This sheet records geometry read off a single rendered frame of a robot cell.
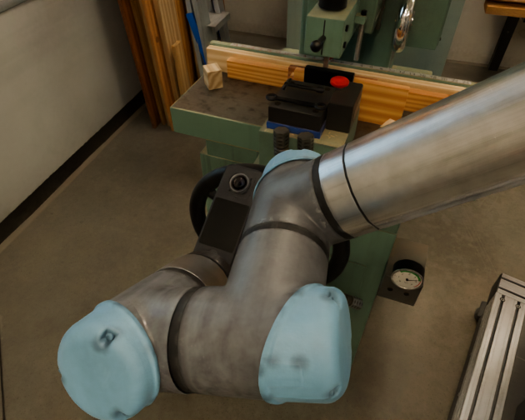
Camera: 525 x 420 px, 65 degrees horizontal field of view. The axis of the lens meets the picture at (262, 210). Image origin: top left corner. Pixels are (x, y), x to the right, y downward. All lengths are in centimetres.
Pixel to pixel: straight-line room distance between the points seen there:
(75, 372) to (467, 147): 29
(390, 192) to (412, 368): 127
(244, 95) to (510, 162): 67
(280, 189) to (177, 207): 162
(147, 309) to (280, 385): 11
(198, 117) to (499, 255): 147
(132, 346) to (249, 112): 62
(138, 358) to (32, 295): 155
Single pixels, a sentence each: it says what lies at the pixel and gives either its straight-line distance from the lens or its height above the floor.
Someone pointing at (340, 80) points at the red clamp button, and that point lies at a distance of 69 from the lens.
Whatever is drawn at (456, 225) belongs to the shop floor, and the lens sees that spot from 202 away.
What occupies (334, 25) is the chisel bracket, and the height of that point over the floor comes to 106.
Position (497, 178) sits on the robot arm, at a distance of 30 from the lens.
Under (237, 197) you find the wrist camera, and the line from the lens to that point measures 44.
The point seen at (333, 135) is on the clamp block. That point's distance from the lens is 68.
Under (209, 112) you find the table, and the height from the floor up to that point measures 90.
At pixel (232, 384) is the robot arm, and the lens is 28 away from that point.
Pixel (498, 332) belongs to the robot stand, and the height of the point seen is 23.
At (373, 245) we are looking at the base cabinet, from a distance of 92.
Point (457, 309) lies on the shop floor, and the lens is 173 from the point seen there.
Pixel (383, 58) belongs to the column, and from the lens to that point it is 106.
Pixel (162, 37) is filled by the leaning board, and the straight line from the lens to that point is 224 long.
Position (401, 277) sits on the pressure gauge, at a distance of 88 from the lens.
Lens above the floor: 134
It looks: 45 degrees down
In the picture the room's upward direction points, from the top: straight up
